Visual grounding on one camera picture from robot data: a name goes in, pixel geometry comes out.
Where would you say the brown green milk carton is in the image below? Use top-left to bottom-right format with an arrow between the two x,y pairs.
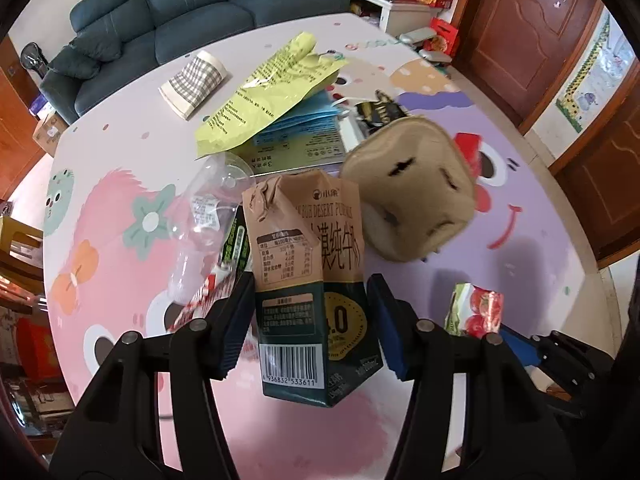
243,170 -> 383,408

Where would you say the grey checkered paper cup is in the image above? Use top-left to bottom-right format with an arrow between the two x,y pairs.
158,50 -> 228,120

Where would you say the yellow-green snack bag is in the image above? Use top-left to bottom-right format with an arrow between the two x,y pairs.
194,32 -> 347,158

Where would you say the red green snack wrapper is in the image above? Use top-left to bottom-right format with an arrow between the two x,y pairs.
445,283 -> 504,339

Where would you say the cartoon print tablecloth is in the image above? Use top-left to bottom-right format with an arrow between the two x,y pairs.
44,13 -> 614,479

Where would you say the red white striped wrapper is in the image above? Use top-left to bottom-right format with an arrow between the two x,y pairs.
168,263 -> 235,333

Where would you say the tan plush cube toy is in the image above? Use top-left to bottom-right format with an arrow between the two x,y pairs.
340,116 -> 475,262

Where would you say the green black snack packet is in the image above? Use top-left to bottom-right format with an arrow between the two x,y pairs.
220,206 -> 250,280

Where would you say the clear plastic cup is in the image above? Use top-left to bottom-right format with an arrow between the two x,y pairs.
167,152 -> 254,306

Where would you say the black gold snack wrapper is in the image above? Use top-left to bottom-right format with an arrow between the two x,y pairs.
356,90 -> 408,136

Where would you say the blue paper packet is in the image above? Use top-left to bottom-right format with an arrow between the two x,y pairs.
253,90 -> 340,145

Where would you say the brown wooden door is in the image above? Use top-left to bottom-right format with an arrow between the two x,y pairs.
454,0 -> 602,132

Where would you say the white side cabinet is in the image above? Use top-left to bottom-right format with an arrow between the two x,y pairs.
350,0 -> 442,37

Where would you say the dark teal sofa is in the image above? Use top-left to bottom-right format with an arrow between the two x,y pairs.
40,0 -> 350,124

